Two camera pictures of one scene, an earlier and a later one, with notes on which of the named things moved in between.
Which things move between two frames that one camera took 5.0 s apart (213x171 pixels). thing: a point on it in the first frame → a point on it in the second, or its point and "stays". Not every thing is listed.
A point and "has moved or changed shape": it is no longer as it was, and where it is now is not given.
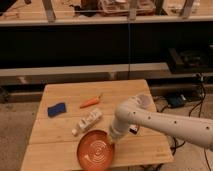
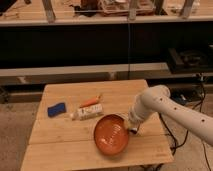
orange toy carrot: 90,102 stays
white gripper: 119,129 → 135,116
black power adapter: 176,101 stays
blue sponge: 56,109 stays
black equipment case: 190,61 stays
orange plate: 95,151 has moved or changed shape
